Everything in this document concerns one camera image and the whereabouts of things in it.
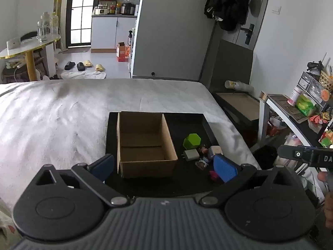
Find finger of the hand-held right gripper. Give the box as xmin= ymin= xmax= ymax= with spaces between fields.
xmin=277 ymin=144 xmax=313 ymax=164

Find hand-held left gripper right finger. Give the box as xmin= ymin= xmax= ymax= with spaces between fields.
xmin=200 ymin=154 xmax=298 ymax=208

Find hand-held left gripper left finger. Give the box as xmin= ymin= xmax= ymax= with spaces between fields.
xmin=35 ymin=154 xmax=130 ymax=209

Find beige cube toy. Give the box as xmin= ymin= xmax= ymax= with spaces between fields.
xmin=208 ymin=146 xmax=224 ymax=160

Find white charger plug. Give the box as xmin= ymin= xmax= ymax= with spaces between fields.
xmin=182 ymin=149 xmax=199 ymax=162

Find brown cardboard box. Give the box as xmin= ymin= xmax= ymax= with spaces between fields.
xmin=117 ymin=111 xmax=179 ymax=179

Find green hexagonal organizer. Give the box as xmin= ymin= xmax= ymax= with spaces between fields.
xmin=183 ymin=133 xmax=202 ymax=149

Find black tray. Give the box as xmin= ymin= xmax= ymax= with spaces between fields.
xmin=105 ymin=112 xmax=221 ymax=197

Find person's right hand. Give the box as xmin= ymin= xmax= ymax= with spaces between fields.
xmin=318 ymin=171 xmax=333 ymax=230

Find orange snack packet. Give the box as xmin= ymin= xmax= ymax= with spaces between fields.
xmin=308 ymin=115 xmax=326 ymax=125

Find white side table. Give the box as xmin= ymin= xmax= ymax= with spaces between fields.
xmin=259 ymin=91 xmax=333 ymax=188

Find green tissue pack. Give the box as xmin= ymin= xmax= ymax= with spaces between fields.
xmin=295 ymin=94 xmax=316 ymax=117

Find white pink bottle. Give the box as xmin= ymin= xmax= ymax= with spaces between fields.
xmin=287 ymin=87 xmax=302 ymax=106

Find black framed brown board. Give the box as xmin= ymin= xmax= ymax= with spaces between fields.
xmin=212 ymin=92 xmax=261 ymax=128

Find grey drawer organizer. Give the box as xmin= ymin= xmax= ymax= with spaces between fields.
xmin=298 ymin=71 xmax=329 ymax=107

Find wicker basket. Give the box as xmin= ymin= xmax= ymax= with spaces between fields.
xmin=319 ymin=70 xmax=333 ymax=91

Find stack of paper cups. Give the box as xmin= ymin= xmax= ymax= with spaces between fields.
xmin=224 ymin=80 xmax=255 ymax=92

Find white floor cloth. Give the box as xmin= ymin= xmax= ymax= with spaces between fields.
xmin=60 ymin=71 xmax=107 ymax=80

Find grey board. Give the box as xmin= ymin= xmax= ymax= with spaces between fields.
xmin=209 ymin=39 xmax=254 ymax=94

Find orange carton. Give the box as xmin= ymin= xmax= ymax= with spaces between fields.
xmin=116 ymin=42 xmax=130 ymax=62

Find patterned beige cloth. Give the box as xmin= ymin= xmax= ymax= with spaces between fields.
xmin=0 ymin=200 xmax=17 ymax=243

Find black door lock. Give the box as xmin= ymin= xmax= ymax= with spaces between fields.
xmin=240 ymin=23 xmax=255 ymax=45

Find white kitchen cabinet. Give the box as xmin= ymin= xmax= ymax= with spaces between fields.
xmin=91 ymin=16 xmax=137 ymax=53

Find round marble table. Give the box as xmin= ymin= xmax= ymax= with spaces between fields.
xmin=0 ymin=37 xmax=61 ymax=82

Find glass bottles on table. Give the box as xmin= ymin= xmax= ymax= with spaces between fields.
xmin=37 ymin=16 xmax=51 ymax=44

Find clear water bottle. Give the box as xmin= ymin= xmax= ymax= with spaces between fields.
xmin=51 ymin=12 xmax=61 ymax=35

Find dark chair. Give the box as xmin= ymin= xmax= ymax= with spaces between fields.
xmin=20 ymin=31 xmax=39 ymax=41

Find small white box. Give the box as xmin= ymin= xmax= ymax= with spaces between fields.
xmin=6 ymin=37 xmax=21 ymax=50

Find grey hat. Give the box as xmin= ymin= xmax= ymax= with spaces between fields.
xmin=248 ymin=0 xmax=262 ymax=17

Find black framed glass door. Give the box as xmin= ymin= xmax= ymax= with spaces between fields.
xmin=65 ymin=0 xmax=98 ymax=48

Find black rice cooker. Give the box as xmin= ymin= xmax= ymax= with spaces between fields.
xmin=121 ymin=2 xmax=136 ymax=15

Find black jacket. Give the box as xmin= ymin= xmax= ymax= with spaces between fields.
xmin=204 ymin=0 xmax=249 ymax=31

